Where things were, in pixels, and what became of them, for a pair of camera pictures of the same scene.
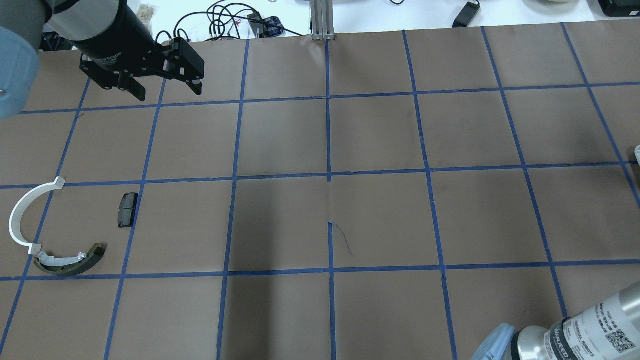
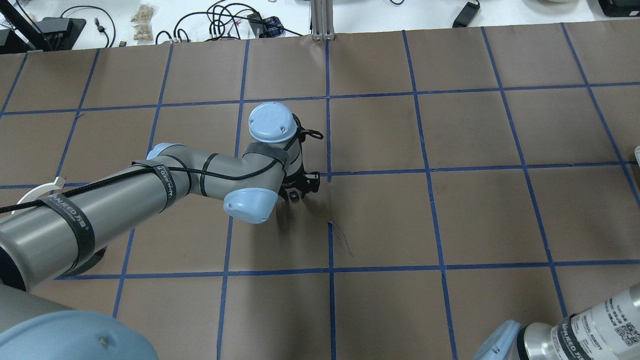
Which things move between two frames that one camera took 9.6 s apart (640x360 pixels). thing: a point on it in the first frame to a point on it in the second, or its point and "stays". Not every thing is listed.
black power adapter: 466,14 stays
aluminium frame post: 322,20 stays
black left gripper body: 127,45 to 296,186
